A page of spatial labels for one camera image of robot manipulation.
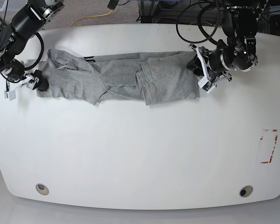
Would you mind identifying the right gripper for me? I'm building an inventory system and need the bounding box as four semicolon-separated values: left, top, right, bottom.
0;56;49;91

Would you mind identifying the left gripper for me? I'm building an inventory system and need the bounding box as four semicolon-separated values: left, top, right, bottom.
187;35;258;84

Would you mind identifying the grey T-shirt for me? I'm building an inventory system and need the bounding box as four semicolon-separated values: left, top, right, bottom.
37;49;200;105

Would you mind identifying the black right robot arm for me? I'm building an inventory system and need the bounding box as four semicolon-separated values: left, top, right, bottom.
0;0;64;91

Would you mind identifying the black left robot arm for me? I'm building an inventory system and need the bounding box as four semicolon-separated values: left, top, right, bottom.
181;0;258;89

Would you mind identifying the red tape marking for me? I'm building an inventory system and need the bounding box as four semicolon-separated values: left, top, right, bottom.
258;129;278;164

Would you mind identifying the left table grommet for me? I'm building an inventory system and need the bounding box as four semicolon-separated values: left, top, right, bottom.
35;183;49;196

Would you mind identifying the table grommet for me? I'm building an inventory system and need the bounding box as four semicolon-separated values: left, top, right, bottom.
239;185;253;197
35;183;49;196

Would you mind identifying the right table grommet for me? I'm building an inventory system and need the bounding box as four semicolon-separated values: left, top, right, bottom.
239;185;253;197

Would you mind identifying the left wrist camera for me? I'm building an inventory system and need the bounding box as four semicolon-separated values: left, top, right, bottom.
198;77;216;94

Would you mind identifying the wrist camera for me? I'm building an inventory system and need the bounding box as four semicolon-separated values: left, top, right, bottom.
4;91;16;101
198;77;216;94

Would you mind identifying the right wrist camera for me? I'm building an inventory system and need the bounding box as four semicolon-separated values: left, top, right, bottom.
4;91;16;101

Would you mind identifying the black frame base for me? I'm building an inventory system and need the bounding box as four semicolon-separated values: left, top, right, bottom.
136;0;216;25

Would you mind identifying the yellow cable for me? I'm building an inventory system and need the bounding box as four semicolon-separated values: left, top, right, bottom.
71;3;115;28

